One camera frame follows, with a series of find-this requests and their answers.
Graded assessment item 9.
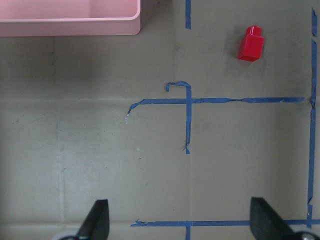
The pink plastic box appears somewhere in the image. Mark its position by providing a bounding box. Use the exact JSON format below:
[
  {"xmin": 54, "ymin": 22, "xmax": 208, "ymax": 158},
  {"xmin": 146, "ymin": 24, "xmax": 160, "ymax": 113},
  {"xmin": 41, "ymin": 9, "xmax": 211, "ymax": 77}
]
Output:
[{"xmin": 0, "ymin": 0, "xmax": 141, "ymax": 37}]

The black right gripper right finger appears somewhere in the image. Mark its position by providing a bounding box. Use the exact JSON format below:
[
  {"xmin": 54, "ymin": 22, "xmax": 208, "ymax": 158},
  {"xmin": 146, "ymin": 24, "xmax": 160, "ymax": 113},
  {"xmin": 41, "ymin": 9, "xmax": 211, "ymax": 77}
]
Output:
[{"xmin": 249, "ymin": 197, "xmax": 298, "ymax": 240}]

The red toy block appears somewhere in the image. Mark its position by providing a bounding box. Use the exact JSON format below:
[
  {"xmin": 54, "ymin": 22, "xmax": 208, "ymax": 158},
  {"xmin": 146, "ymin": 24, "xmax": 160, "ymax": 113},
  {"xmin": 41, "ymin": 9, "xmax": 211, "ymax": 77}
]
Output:
[{"xmin": 238, "ymin": 25, "xmax": 265, "ymax": 62}]

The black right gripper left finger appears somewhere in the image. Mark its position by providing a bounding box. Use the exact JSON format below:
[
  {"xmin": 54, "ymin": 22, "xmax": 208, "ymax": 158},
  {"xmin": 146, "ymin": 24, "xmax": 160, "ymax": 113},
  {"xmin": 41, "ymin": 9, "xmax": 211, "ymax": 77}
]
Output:
[{"xmin": 76, "ymin": 199, "xmax": 110, "ymax": 240}]

